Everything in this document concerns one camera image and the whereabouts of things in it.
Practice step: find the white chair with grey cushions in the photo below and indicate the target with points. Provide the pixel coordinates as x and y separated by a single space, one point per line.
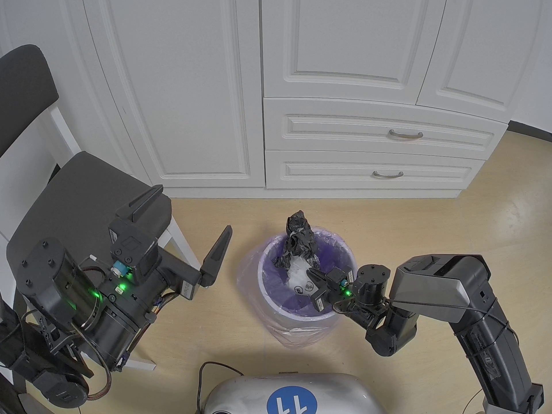
86 188

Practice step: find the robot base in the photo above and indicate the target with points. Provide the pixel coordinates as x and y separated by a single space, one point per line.
241 399

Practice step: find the black plastic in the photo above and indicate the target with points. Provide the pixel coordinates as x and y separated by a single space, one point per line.
302 235

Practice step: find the white trash bin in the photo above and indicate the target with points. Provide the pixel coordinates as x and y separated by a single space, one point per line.
282 311

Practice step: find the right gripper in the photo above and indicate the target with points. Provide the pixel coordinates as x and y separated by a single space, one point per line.
321 304

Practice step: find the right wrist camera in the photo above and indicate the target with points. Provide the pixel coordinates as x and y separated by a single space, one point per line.
336 279

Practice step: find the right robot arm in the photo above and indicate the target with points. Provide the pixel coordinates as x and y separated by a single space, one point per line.
431 283

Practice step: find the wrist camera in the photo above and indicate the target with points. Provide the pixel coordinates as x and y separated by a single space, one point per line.
133 252
336 279

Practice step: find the purple plastic bag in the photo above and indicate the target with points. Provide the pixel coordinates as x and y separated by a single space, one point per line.
293 302

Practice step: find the white printed wrapper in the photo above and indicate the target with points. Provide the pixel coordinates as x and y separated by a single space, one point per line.
297 279

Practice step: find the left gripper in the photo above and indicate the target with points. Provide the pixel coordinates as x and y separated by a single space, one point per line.
177 272

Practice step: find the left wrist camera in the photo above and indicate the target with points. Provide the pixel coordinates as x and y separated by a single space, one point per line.
133 252

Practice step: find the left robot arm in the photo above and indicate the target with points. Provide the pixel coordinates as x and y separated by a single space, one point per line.
43 283

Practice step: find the white wardrobe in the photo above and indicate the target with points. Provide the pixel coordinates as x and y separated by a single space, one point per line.
345 37

